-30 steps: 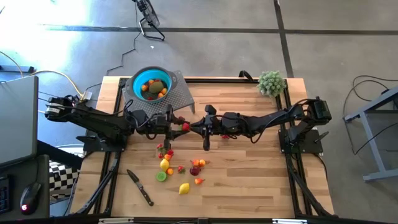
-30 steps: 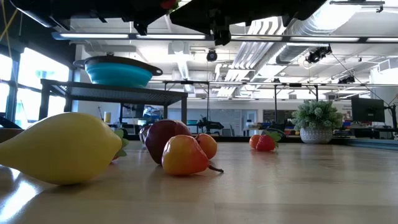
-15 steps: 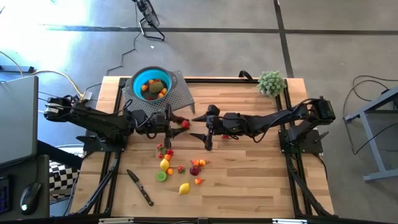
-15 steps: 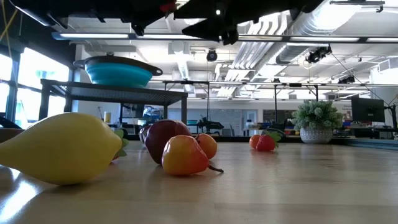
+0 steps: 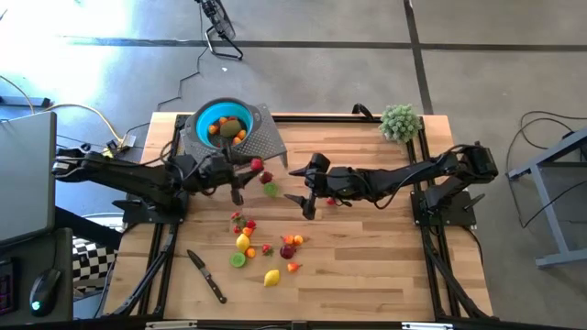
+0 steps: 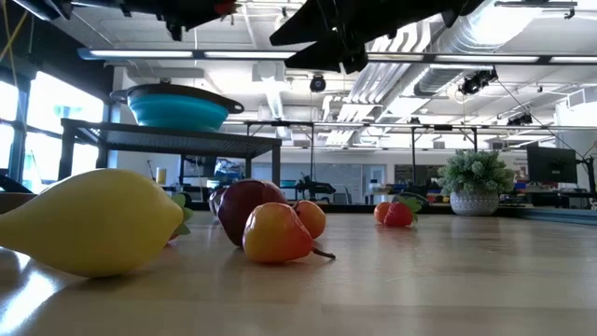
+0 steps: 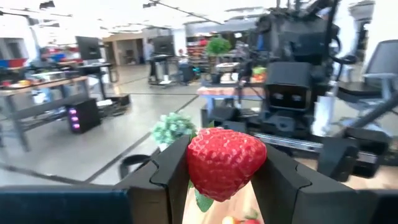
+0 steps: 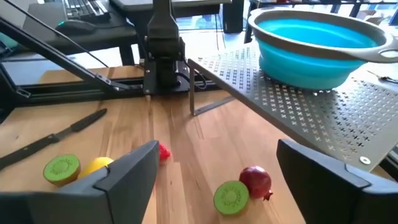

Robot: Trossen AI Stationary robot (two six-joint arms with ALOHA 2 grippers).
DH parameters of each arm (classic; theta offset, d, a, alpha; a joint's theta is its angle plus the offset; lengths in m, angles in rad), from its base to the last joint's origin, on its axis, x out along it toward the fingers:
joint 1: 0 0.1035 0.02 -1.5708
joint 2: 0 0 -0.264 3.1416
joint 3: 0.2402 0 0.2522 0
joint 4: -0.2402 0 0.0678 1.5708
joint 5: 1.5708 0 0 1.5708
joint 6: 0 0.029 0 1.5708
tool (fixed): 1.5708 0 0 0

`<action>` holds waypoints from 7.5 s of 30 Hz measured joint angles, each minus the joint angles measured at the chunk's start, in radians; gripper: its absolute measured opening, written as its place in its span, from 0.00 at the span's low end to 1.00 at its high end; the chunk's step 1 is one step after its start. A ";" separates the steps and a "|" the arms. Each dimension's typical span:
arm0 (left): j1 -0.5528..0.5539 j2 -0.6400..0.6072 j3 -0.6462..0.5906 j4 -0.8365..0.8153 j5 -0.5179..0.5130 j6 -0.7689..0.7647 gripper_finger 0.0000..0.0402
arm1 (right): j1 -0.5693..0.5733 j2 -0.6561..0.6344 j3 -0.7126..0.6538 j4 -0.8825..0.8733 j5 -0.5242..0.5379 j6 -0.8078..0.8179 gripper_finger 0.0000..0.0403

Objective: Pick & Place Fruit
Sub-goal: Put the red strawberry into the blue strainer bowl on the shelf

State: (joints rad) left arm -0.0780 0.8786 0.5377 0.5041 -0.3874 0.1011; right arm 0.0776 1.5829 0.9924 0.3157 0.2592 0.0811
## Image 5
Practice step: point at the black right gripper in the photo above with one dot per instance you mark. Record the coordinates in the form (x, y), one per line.
(339, 183)

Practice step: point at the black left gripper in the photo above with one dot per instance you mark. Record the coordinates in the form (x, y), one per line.
(215, 173)

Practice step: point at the orange pear with stem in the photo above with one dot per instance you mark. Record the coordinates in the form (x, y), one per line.
(241, 134)
(293, 267)

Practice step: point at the blue collapsible colander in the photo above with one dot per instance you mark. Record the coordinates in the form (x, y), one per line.
(204, 121)

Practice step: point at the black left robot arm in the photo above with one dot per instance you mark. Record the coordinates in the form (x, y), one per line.
(128, 179)

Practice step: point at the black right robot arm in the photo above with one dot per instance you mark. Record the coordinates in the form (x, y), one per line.
(413, 174)

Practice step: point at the small orange red fruit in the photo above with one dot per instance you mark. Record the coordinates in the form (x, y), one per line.
(289, 239)

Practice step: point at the grey perforated metal shelf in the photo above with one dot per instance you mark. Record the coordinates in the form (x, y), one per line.
(268, 142)

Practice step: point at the yellow plastic lemon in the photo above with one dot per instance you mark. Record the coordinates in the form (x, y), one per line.
(271, 278)
(242, 243)

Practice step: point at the dark red apple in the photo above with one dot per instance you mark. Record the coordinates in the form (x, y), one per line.
(287, 251)

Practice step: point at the green plant in white pot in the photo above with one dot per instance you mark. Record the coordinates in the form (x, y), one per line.
(400, 121)

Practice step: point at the white power adapter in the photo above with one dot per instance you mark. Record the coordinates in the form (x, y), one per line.
(128, 139)

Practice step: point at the black white checkerboard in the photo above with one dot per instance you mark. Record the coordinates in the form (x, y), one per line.
(91, 266)

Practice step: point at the black desk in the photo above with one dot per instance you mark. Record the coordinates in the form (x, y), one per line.
(59, 256)

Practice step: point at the black computer mouse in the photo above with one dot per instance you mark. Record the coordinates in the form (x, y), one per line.
(43, 289)

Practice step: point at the grey metal table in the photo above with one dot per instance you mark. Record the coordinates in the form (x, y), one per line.
(552, 220)

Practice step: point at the black keyboard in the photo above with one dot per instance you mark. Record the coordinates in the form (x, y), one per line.
(7, 289)

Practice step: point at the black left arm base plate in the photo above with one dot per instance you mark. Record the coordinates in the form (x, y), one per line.
(137, 215)

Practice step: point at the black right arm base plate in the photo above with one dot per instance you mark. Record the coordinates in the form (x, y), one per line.
(458, 215)

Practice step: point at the silver metal bracket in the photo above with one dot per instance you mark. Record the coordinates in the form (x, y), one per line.
(426, 326)
(169, 326)

